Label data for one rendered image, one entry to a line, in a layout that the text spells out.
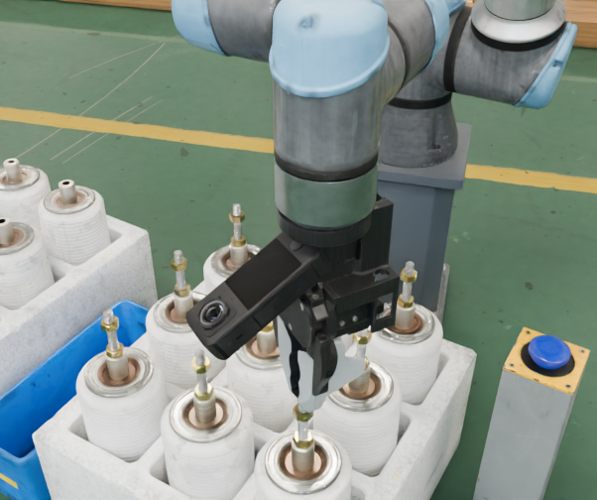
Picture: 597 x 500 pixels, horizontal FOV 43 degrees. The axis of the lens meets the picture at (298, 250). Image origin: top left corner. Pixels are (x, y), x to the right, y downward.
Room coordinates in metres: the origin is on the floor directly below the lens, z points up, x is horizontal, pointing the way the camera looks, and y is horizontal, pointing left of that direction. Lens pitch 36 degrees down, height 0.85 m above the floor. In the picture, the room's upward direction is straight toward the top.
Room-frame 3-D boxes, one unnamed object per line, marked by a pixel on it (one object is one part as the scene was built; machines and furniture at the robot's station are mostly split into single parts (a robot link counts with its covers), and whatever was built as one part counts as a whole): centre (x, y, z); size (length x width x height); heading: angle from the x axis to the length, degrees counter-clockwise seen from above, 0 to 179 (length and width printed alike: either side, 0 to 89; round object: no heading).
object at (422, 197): (1.03, -0.17, 0.15); 0.19 x 0.19 x 0.30; 76
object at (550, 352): (0.55, -0.25, 0.32); 0.04 x 0.04 x 0.02
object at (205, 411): (0.53, 0.10, 0.26); 0.02 x 0.02 x 0.03
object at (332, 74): (0.48, -0.02, 0.64); 0.09 x 0.08 x 0.11; 152
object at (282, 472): (0.47, -0.01, 0.25); 0.08 x 0.08 x 0.01
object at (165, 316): (0.69, 0.14, 0.25); 0.08 x 0.08 x 0.01
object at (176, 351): (0.69, 0.14, 0.16); 0.10 x 0.10 x 0.18
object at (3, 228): (0.84, 0.40, 0.26); 0.02 x 0.02 x 0.03
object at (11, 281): (0.84, 0.40, 0.16); 0.10 x 0.10 x 0.18
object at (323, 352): (0.45, -0.01, 0.42); 0.05 x 0.02 x 0.09; 28
